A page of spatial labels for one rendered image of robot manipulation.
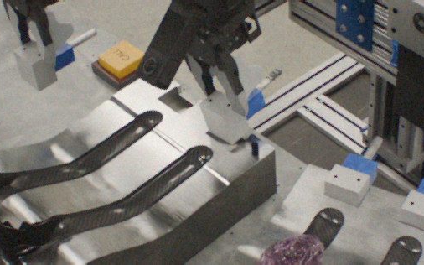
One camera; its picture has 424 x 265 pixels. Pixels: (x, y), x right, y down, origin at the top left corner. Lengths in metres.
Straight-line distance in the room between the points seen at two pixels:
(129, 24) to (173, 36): 1.89
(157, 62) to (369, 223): 0.35
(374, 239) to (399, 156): 0.80
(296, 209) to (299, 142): 1.01
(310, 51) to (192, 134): 1.58
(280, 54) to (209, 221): 1.64
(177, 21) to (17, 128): 0.45
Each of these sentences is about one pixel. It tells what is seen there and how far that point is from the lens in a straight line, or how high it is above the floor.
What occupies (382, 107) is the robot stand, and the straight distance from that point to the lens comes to 1.91.
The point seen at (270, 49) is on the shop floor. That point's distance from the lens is 2.79.
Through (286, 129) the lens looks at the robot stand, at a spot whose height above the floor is 0.21.
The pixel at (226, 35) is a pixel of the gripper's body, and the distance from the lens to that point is 1.10.
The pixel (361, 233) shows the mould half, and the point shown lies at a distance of 1.15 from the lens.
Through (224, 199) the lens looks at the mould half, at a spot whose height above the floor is 0.87.
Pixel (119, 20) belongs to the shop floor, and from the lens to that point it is 2.99.
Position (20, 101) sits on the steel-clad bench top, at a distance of 1.49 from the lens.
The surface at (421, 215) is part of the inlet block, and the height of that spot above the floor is 0.88.
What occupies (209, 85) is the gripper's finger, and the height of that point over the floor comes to 0.96.
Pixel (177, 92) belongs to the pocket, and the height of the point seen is 0.88.
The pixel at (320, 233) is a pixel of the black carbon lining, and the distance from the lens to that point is 1.15.
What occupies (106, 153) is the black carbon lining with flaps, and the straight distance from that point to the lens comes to 1.24.
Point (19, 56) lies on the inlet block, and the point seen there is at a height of 0.96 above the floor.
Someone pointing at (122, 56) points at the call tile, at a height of 0.84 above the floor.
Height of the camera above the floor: 1.74
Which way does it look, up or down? 44 degrees down
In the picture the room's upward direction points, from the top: 6 degrees counter-clockwise
